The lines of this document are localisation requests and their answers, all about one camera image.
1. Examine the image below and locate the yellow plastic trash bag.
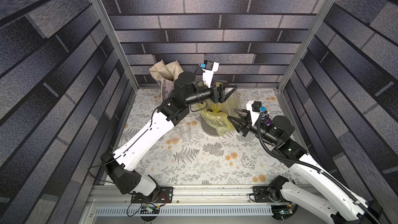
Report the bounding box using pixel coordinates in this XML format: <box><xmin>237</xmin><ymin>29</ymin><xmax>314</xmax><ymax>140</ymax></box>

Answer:
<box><xmin>199</xmin><ymin>100</ymin><xmax>235</xmax><ymax>137</ymax></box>

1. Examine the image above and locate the small clear bean jar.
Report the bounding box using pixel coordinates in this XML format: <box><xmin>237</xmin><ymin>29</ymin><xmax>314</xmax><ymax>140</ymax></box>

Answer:
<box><xmin>180</xmin><ymin>124</ymin><xmax>192</xmax><ymax>142</ymax></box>

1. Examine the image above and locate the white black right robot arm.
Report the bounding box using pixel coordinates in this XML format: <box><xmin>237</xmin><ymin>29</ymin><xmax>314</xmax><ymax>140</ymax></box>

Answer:
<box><xmin>228</xmin><ymin>110</ymin><xmax>383</xmax><ymax>224</ymax></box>

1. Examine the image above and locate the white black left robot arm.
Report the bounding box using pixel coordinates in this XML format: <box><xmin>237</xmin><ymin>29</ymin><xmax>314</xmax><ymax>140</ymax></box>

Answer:
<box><xmin>101</xmin><ymin>72</ymin><xmax>237</xmax><ymax>197</ymax></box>

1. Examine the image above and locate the purple packet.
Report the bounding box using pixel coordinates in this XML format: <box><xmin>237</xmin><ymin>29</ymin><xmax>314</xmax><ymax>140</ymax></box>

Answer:
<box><xmin>261</xmin><ymin>114</ymin><xmax>272</xmax><ymax>125</ymax></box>

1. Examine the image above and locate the grey trash bin base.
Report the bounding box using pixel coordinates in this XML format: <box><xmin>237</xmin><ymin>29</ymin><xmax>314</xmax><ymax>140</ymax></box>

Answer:
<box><xmin>201</xmin><ymin>120</ymin><xmax>219</xmax><ymax>137</ymax></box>

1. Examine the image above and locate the beige printed tote bag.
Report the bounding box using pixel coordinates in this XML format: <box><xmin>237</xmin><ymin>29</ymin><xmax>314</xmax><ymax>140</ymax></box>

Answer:
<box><xmin>149</xmin><ymin>60</ymin><xmax>183</xmax><ymax>100</ymax></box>

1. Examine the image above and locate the green circuit board right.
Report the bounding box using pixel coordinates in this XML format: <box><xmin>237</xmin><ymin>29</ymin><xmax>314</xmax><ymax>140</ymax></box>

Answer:
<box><xmin>272</xmin><ymin>205</ymin><xmax>293</xmax><ymax>218</ymax></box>

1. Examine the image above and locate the green circuit board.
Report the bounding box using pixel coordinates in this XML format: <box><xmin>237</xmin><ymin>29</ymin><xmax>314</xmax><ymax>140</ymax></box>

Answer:
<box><xmin>140</xmin><ymin>205</ymin><xmax>160</xmax><ymax>215</ymax></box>
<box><xmin>272</xmin><ymin>205</ymin><xmax>293</xmax><ymax>218</ymax></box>

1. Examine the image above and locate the green circuit board left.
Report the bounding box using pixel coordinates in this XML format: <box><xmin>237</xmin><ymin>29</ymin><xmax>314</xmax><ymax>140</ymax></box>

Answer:
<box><xmin>140</xmin><ymin>205</ymin><xmax>160</xmax><ymax>215</ymax></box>

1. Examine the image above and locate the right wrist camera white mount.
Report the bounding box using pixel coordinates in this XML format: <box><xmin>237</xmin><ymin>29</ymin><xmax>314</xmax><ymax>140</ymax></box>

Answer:
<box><xmin>246</xmin><ymin>101</ymin><xmax>266</xmax><ymax>125</ymax></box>

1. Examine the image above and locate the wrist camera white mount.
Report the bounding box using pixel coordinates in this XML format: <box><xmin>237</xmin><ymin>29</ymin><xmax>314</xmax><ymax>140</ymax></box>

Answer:
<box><xmin>246</xmin><ymin>101</ymin><xmax>266</xmax><ymax>125</ymax></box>
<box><xmin>200</xmin><ymin>60</ymin><xmax>219</xmax><ymax>88</ymax></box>

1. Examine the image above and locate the black corrugated cable conduit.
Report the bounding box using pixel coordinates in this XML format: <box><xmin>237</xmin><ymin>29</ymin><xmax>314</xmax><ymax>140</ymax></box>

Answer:
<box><xmin>256</xmin><ymin>111</ymin><xmax>381</xmax><ymax>224</ymax></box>

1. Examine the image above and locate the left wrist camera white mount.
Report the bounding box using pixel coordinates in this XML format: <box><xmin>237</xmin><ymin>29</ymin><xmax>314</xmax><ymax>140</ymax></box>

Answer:
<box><xmin>200</xmin><ymin>60</ymin><xmax>219</xmax><ymax>88</ymax></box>

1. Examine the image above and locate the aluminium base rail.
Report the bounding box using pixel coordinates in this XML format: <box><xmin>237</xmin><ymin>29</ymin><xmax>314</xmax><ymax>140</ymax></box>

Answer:
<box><xmin>90</xmin><ymin>184</ymin><xmax>312</xmax><ymax>217</ymax></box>

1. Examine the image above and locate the aluminium frame post right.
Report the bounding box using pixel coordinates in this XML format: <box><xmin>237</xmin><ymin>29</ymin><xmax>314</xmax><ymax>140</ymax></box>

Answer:
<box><xmin>277</xmin><ymin>0</ymin><xmax>336</xmax><ymax>93</ymax></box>

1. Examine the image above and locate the aluminium frame post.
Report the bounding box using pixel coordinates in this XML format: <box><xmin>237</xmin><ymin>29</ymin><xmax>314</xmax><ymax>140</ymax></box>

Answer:
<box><xmin>90</xmin><ymin>0</ymin><xmax>140</xmax><ymax>92</ymax></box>
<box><xmin>277</xmin><ymin>0</ymin><xmax>336</xmax><ymax>93</ymax></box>

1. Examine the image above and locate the aluminium frame post left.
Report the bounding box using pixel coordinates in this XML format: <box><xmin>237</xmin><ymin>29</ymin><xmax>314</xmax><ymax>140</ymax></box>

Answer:
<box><xmin>90</xmin><ymin>0</ymin><xmax>140</xmax><ymax>92</ymax></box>

